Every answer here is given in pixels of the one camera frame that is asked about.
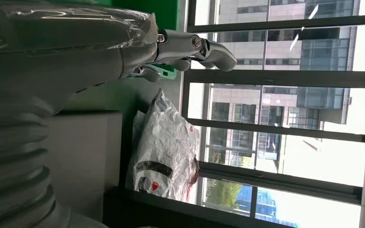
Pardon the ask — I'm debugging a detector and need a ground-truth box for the white parcel with black stripe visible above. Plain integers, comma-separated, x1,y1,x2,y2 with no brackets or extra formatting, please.
128,89,202,202

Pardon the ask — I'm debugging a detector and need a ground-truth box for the dark window frame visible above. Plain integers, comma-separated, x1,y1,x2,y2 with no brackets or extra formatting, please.
179,0,365,228

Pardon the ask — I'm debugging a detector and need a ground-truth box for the grey office building outside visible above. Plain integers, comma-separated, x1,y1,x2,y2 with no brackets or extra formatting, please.
207,0,359,177

